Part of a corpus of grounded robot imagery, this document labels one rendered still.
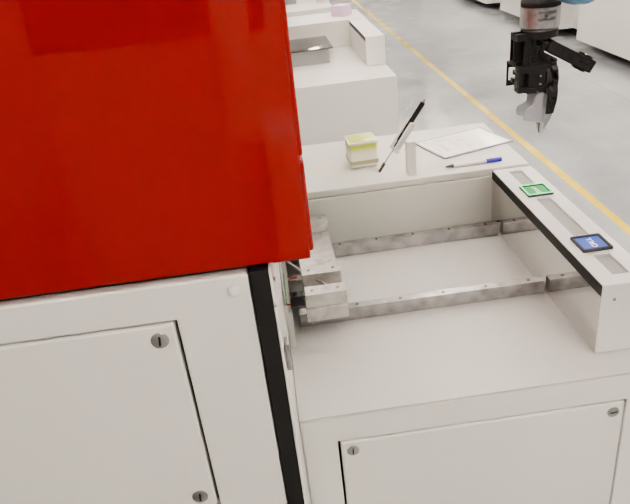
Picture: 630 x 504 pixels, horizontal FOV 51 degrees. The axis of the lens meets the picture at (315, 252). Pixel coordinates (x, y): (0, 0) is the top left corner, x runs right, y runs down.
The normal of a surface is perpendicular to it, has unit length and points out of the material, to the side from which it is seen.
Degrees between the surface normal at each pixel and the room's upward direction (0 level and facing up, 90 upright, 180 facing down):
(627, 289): 90
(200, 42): 90
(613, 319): 90
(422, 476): 90
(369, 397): 0
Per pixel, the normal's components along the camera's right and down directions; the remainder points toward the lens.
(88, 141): 0.10, 0.46
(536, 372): -0.10, -0.88
